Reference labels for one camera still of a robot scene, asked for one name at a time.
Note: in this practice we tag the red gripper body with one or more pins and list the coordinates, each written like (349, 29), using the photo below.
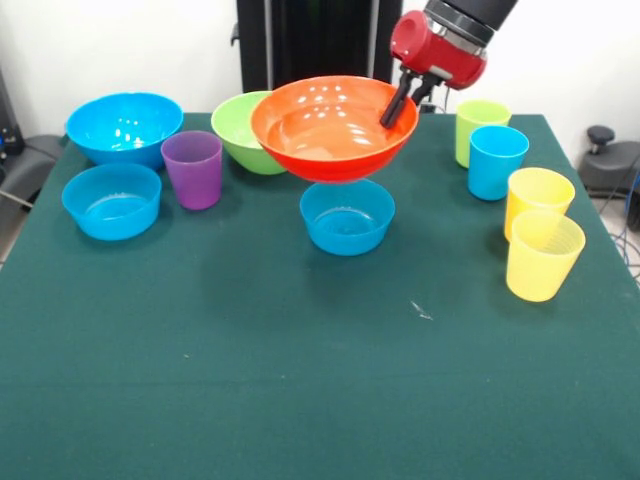
(435, 52)

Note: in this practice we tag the black device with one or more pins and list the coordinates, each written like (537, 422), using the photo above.
(10, 125)

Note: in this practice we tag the blue cup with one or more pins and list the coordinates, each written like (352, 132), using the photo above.
(497, 165)

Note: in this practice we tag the dark green tablecloth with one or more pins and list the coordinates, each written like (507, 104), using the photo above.
(320, 360)

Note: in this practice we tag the small blue bowl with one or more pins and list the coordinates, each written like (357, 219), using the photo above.
(110, 210)
(345, 235)

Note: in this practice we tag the yellow cup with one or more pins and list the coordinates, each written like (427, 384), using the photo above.
(540, 192)
(542, 265)

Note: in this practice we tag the orange bowl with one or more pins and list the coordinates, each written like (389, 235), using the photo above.
(325, 130)

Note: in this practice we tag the purple cup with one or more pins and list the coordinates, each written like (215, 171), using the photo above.
(192, 175)

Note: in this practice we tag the black stand base with knob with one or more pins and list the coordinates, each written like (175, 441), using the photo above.
(615, 170)

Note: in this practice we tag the green bowl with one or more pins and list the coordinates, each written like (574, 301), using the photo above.
(235, 135)

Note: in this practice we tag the large blue bowl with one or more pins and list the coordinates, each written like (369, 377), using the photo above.
(125, 125)

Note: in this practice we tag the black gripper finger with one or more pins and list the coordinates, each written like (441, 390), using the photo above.
(397, 102)
(425, 89)

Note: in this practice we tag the green cup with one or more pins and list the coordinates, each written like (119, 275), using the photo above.
(477, 120)

